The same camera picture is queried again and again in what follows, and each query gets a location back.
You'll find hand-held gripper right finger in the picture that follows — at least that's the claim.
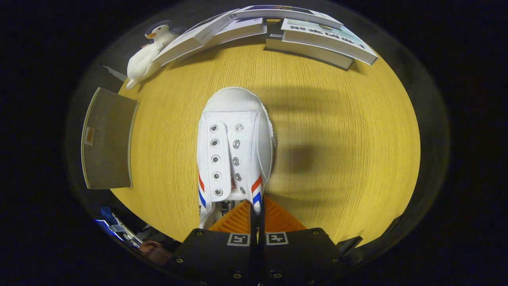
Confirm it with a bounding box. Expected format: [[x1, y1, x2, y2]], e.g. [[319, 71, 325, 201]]
[[258, 197, 346, 286]]

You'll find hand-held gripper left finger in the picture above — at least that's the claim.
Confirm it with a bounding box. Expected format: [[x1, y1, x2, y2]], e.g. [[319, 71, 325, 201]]
[[171, 199, 256, 286]]

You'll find white canvas shoe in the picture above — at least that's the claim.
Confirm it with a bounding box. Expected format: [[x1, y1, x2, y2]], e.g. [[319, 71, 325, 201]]
[[196, 87, 277, 230]]

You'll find beige fabric storage box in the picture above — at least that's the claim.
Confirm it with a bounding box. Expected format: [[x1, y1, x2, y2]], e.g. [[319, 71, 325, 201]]
[[81, 87, 140, 190]]

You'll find computer screen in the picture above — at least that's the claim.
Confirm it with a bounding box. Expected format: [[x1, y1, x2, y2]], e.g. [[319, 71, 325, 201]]
[[94, 216, 143, 249]]

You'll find white duck plush toy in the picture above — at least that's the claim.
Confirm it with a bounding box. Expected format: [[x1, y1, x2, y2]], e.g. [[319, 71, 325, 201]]
[[126, 40, 165, 90]]

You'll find white book with portrait cover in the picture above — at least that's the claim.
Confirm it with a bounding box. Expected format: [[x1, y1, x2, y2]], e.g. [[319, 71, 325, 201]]
[[153, 9, 241, 67]]

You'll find pale green cover book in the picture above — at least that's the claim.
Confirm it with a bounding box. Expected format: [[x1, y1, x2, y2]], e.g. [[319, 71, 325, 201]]
[[281, 18, 378, 66]]

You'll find thin white booklet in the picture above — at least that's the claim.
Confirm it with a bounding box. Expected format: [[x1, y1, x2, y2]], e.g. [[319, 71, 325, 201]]
[[177, 18, 267, 61]]

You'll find penguin plush toy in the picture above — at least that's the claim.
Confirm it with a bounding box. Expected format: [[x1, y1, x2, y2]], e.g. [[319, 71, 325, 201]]
[[144, 20, 181, 46]]

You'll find book with blue picture cover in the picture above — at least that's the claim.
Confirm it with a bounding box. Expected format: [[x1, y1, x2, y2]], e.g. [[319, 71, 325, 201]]
[[234, 5, 344, 30]]

